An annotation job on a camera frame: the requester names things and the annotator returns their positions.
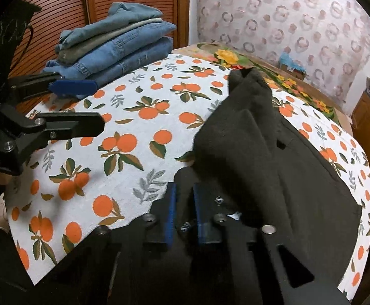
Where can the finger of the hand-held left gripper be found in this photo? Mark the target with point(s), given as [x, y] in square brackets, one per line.
[77, 125]
[73, 88]

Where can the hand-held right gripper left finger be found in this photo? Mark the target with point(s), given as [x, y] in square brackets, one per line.
[172, 211]

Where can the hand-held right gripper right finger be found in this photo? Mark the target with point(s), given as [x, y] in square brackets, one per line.
[199, 213]

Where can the black pants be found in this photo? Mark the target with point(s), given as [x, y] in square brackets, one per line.
[251, 152]

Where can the folded grey-green pants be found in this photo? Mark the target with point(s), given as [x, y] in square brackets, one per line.
[86, 49]

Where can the folded blue denim jeans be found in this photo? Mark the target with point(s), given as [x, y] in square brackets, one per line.
[124, 66]
[134, 41]

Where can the orange fruit print bed sheet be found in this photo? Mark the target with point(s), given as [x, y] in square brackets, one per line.
[124, 165]

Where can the wooden louvered wardrobe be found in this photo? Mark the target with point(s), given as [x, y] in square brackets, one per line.
[61, 6]

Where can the folded light blue jeans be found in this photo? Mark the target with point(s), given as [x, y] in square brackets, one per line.
[131, 12]

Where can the floral blanket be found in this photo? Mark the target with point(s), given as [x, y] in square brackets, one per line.
[226, 57]

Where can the blue item on box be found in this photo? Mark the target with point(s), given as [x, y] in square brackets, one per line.
[291, 66]

